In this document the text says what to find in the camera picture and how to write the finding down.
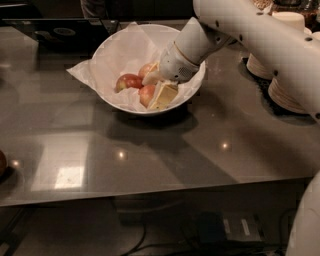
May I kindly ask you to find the black tray on counter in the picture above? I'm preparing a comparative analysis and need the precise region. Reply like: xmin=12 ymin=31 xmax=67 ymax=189
xmin=4 ymin=18 xmax=119 ymax=55

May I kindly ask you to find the pale red apple back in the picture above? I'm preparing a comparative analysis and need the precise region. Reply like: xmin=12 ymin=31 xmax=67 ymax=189
xmin=138 ymin=62 xmax=158 ymax=78

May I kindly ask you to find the paper plate stack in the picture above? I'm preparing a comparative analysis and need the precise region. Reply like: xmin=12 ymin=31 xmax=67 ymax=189
xmin=267 ymin=30 xmax=320 ymax=115
xmin=246 ymin=11 xmax=313 ymax=81

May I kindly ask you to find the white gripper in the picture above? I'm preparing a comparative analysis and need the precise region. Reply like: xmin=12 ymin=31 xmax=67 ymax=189
xmin=142 ymin=42 xmax=200 ymax=110

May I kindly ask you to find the white bowl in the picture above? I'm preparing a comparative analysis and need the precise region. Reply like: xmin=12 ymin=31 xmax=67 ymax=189
xmin=90 ymin=23 xmax=207 ymax=117

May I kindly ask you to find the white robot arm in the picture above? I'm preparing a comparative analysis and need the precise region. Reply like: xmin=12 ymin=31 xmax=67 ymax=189
xmin=143 ymin=0 xmax=320 ymax=120

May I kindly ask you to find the white paper liner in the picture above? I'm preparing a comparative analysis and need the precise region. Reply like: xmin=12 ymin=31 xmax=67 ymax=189
xmin=66 ymin=21 xmax=202 ymax=114

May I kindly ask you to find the dark box under counter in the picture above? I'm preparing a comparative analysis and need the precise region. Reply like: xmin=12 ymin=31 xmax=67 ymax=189
xmin=196 ymin=212 xmax=265 ymax=244

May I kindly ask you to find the black cable on floor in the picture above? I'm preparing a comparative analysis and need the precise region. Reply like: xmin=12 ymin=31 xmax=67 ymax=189
xmin=119 ymin=219 xmax=148 ymax=256

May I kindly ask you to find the rear paper plate stack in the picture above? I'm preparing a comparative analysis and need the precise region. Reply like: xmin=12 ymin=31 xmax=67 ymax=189
xmin=246 ymin=11 xmax=313 ymax=81

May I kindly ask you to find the black mat under plates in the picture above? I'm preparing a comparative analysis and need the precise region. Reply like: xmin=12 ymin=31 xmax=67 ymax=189
xmin=241 ymin=57 xmax=309 ymax=117

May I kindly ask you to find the front paper plate stack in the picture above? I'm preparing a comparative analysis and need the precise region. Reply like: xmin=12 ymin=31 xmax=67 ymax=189
xmin=267 ymin=30 xmax=320 ymax=115

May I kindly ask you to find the red apple front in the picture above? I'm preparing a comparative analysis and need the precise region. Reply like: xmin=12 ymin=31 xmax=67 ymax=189
xmin=138 ymin=85 xmax=156 ymax=107

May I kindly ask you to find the dark red apple left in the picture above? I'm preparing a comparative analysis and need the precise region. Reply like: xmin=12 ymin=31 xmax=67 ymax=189
xmin=115 ymin=73 xmax=143 ymax=93

